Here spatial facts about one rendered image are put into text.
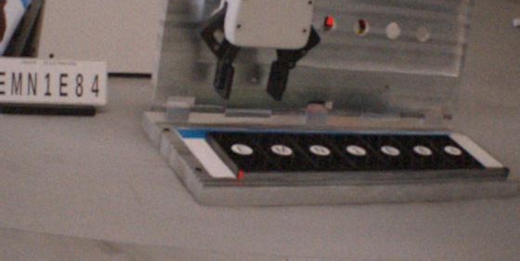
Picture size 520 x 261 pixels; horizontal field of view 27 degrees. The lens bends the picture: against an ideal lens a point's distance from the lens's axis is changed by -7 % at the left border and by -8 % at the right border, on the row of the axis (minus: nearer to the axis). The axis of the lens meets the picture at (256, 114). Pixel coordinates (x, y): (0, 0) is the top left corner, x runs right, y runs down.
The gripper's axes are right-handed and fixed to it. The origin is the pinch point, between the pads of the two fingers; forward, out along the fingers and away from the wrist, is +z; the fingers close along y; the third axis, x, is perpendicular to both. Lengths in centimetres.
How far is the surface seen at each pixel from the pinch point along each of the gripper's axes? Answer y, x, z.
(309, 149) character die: 5.5, -7.2, 5.1
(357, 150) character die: 11.7, -7.4, 5.0
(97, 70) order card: -15.4, 11.0, 3.2
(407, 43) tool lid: 24.0, 5.1, -4.6
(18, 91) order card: -26.1, 9.9, 5.8
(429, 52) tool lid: 27.9, 5.0, -3.6
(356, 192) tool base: 8.1, -14.9, 6.9
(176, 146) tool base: -9.8, -4.7, 6.0
